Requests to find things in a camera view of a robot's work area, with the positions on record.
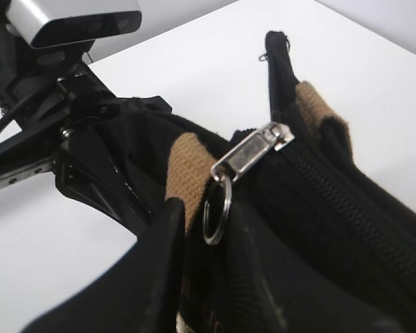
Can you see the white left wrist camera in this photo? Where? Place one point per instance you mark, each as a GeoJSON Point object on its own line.
{"type": "Point", "coordinates": [48, 23]}

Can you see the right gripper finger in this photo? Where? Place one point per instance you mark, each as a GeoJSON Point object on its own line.
{"type": "Point", "coordinates": [140, 293]}

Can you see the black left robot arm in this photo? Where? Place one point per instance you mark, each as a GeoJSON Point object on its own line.
{"type": "Point", "coordinates": [23, 69]}

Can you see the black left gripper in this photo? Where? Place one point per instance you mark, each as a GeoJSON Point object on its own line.
{"type": "Point", "coordinates": [106, 162]}

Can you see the black tote bag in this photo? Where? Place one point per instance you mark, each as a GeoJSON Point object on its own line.
{"type": "Point", "coordinates": [303, 242]}

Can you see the silver zipper pull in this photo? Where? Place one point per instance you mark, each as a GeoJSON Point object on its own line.
{"type": "Point", "coordinates": [240, 159]}

